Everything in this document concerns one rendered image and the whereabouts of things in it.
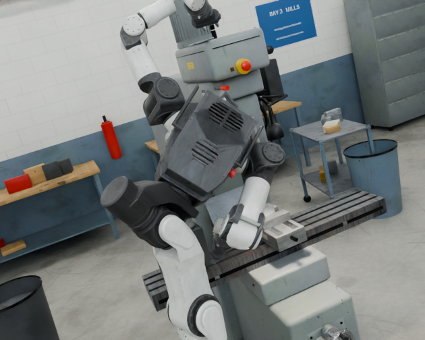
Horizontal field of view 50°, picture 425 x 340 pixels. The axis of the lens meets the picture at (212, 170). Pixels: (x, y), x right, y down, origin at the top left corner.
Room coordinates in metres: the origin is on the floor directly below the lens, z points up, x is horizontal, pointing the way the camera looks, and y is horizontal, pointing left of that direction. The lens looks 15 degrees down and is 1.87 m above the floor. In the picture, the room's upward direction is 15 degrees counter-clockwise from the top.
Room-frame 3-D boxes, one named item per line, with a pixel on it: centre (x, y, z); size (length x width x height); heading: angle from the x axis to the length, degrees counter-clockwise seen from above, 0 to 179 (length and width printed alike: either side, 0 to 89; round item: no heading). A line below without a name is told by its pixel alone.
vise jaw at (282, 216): (2.03, -0.22, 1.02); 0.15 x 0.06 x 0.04; 107
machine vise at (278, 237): (2.05, -0.21, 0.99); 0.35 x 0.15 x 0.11; 17
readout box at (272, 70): (2.45, -0.40, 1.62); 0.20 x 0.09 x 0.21; 16
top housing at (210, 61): (2.09, -0.16, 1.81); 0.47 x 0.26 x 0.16; 16
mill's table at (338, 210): (2.07, -0.17, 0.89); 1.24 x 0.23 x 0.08; 106
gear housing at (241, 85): (2.11, -0.15, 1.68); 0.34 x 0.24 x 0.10; 16
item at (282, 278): (2.07, -0.16, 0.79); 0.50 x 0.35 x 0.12; 16
